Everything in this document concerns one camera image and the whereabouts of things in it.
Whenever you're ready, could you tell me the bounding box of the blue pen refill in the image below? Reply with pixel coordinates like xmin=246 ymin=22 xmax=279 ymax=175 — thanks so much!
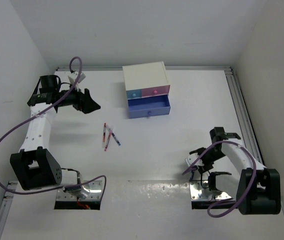
xmin=109 ymin=127 xmax=121 ymax=146

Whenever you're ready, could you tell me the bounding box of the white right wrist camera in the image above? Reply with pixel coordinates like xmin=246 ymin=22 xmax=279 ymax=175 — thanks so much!
xmin=185 ymin=153 xmax=203 ymax=172

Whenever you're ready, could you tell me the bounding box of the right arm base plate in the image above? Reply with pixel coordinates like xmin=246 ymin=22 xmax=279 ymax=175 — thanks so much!
xmin=189 ymin=180 xmax=233 ymax=202

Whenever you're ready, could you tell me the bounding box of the white drawer cabinet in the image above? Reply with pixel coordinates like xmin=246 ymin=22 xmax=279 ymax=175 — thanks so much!
xmin=121 ymin=61 xmax=171 ymax=100

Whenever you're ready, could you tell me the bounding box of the aluminium frame rail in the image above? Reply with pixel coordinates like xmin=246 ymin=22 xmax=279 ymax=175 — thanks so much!
xmin=224 ymin=68 xmax=265 ymax=164

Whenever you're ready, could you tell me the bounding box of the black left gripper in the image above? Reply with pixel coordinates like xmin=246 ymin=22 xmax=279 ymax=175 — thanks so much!
xmin=55 ymin=80 xmax=100 ymax=114

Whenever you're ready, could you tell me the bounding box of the red pen refill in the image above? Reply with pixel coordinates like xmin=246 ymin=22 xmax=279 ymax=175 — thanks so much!
xmin=102 ymin=122 xmax=107 ymax=143

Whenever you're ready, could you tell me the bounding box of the light blue drawer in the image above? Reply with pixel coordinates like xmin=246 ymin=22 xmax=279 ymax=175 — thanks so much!
xmin=126 ymin=89 xmax=142 ymax=100

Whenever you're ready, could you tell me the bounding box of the pink pen refill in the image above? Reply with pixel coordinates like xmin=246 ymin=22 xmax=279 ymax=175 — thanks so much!
xmin=104 ymin=131 xmax=113 ymax=152

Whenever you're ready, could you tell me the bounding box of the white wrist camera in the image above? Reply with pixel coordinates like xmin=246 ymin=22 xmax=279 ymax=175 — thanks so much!
xmin=185 ymin=153 xmax=203 ymax=172
xmin=67 ymin=71 xmax=86 ymax=85

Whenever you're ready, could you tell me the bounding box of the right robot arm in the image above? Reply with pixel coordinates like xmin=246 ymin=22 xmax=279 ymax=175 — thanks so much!
xmin=183 ymin=127 xmax=281 ymax=218

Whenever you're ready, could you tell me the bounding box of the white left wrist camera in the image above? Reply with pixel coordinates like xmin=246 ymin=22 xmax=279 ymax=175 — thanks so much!
xmin=67 ymin=71 xmax=86 ymax=85

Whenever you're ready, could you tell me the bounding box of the white front shelf board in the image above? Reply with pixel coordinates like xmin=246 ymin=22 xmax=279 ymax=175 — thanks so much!
xmin=1 ymin=180 xmax=284 ymax=240

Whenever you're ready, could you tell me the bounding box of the pink drawer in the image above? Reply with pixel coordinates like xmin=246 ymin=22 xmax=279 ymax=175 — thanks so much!
xmin=141 ymin=85 xmax=170 ymax=98

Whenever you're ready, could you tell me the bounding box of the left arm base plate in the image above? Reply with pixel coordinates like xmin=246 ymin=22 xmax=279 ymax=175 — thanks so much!
xmin=56 ymin=180 xmax=103 ymax=202

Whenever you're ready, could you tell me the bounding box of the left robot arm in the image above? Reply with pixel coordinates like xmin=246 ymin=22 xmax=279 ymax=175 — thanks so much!
xmin=10 ymin=75 xmax=101 ymax=191

